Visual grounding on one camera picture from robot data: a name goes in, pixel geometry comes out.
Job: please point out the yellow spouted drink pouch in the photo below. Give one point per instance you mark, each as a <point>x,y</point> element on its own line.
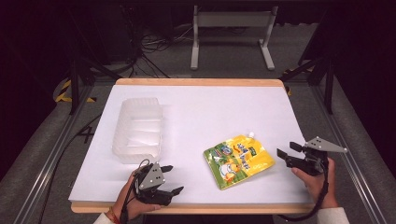
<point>239,161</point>

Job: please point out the white metal stand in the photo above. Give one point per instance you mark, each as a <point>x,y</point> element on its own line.
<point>233,19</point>

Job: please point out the person's left hand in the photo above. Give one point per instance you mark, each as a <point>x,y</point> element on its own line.
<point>137,209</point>

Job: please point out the aluminium frame rail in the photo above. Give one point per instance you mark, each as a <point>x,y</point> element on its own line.
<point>348,155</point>
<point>46,165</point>

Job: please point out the person's right white sleeve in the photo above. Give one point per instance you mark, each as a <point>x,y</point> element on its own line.
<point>333,216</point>

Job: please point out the person's white sleeve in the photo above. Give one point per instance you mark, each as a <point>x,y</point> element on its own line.
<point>102,219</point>
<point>333,216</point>

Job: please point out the person's right hand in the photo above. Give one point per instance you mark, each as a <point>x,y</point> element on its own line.
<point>316,186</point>

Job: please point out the yellow black hazard tape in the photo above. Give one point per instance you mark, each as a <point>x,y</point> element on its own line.
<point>63,90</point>

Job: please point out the black tripod stand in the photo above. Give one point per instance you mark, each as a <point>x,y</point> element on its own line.
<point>74,81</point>
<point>328,81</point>

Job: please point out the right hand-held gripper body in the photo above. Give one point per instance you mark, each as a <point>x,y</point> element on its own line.
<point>311,165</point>

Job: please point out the white table mat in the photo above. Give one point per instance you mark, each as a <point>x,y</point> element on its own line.
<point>199,115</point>

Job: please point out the clear plastic storage bin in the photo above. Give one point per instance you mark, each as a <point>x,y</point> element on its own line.
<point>138,130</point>

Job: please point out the person's left white sleeve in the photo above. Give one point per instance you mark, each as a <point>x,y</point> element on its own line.
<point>102,219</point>

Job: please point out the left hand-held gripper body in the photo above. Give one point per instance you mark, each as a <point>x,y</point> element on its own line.
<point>151,179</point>

